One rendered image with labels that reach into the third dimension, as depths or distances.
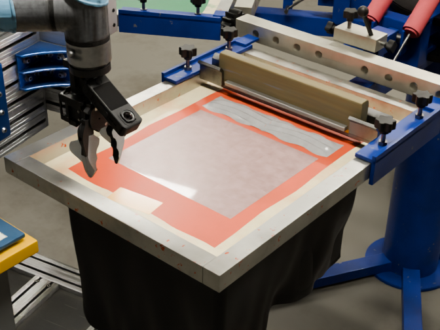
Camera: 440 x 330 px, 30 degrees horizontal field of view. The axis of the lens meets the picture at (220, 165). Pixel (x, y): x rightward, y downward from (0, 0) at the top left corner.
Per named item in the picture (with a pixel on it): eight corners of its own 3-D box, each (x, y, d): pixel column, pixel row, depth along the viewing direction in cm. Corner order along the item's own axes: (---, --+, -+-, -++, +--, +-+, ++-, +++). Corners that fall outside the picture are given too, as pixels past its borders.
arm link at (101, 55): (119, 37, 139) (83, 52, 133) (121, 62, 141) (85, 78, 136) (89, 26, 143) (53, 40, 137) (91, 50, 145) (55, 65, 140)
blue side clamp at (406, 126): (372, 185, 172) (376, 157, 168) (351, 177, 174) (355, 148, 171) (439, 133, 191) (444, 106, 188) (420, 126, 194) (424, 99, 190)
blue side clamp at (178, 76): (176, 103, 202) (175, 77, 198) (161, 97, 204) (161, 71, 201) (251, 65, 221) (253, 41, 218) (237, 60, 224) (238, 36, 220)
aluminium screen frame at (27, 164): (219, 293, 140) (219, 275, 138) (5, 171, 171) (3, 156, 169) (437, 126, 192) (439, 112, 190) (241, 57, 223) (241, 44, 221)
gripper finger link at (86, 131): (93, 150, 148) (98, 105, 145) (99, 154, 147) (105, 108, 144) (73, 155, 144) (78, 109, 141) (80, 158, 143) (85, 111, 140)
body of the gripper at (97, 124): (91, 108, 152) (86, 47, 146) (124, 122, 147) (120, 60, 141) (59, 123, 147) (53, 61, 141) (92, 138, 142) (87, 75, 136)
